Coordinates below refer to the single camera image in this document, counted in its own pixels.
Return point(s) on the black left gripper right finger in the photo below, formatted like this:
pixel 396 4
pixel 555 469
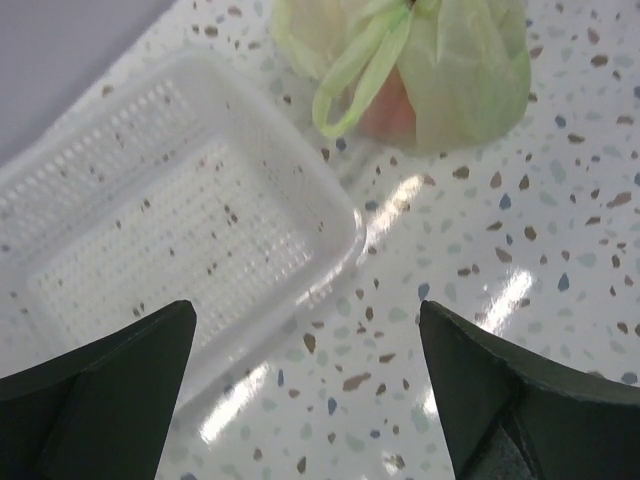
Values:
pixel 508 413

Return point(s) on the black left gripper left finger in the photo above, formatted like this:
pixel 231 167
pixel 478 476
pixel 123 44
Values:
pixel 101 411

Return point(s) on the white plastic mesh basket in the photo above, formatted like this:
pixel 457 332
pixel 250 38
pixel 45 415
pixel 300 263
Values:
pixel 184 183

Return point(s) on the red fake tomato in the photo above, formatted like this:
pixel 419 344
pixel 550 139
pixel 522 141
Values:
pixel 390 117

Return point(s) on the light green avocado plastic bag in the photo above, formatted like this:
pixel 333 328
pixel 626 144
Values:
pixel 464 64

